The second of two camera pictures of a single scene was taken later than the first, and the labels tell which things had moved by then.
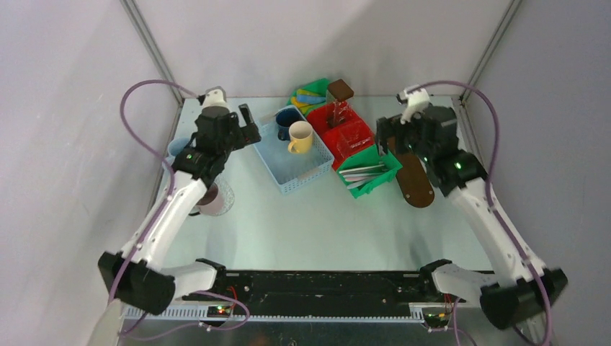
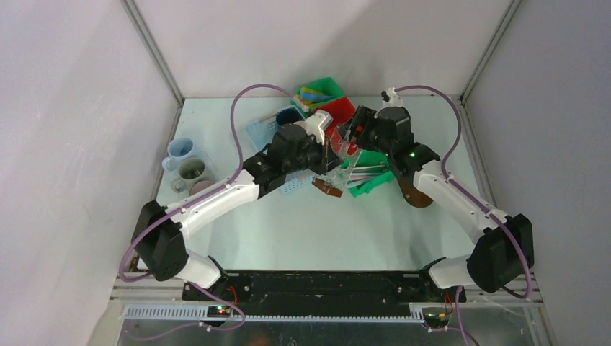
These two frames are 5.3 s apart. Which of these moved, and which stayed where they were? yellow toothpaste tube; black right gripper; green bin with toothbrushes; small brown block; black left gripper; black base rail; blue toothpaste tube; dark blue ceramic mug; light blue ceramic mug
Moved: yellow toothpaste tube; black left gripper; small brown block; black right gripper
Stayed: light blue ceramic mug; black base rail; blue toothpaste tube; green bin with toothbrushes; dark blue ceramic mug
